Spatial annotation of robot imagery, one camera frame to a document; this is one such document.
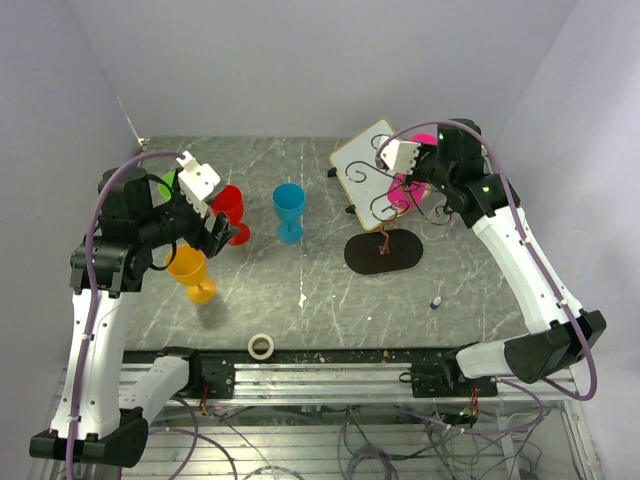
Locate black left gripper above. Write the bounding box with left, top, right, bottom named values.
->
left=137, top=167, right=239, bottom=257

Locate pink plastic wine glass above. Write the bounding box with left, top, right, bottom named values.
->
left=387, top=133, right=438, bottom=215

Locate blue plastic wine glass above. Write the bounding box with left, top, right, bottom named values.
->
left=272, top=183, right=306, bottom=244

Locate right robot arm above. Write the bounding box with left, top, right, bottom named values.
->
left=403, top=119, right=607, bottom=400

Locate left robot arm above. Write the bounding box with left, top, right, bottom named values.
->
left=29, top=164, right=235, bottom=468

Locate red plastic wine glass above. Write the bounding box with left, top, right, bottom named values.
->
left=210, top=184, right=250, bottom=246

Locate orange plastic wine glass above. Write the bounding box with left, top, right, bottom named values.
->
left=165, top=244, right=217, bottom=304

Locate green plastic wine glass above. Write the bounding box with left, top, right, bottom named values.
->
left=157, top=171, right=175, bottom=201

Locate yellow framed whiteboard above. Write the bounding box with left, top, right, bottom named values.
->
left=328, top=118, right=394, bottom=232

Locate masking tape roll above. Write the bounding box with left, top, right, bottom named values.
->
left=247, top=333, right=275, bottom=361

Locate small white blue cap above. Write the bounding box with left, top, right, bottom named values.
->
left=429, top=296, right=442, bottom=310

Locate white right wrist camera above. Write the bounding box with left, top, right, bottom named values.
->
left=380, top=139, right=421, bottom=176

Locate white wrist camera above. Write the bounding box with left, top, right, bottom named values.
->
left=176, top=151, right=224, bottom=218
left=380, top=139, right=421, bottom=176

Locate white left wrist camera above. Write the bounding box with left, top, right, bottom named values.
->
left=176, top=151, right=224, bottom=218

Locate copper wire wine glass rack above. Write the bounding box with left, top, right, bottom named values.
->
left=344, top=193, right=426, bottom=275

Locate aluminium front mounting rail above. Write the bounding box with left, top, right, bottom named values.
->
left=179, top=347, right=565, bottom=408

